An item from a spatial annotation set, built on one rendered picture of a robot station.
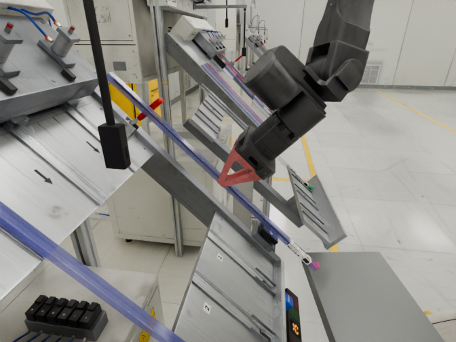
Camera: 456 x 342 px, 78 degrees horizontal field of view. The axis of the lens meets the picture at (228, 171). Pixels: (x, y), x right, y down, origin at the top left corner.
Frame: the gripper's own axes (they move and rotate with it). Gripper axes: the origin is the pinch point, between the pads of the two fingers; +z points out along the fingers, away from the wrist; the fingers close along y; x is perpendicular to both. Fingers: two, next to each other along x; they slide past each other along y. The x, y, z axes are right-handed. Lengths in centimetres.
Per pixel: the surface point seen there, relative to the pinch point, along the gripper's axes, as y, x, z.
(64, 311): 8.6, -3.0, 44.0
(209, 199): -7.6, 3.2, 9.8
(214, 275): 8.1, 9.8, 10.6
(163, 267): -71, 34, 103
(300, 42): -749, 47, -56
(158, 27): -81, -47, 10
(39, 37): -0.2, -36.6, 4.0
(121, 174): 4.2, -13.4, 10.3
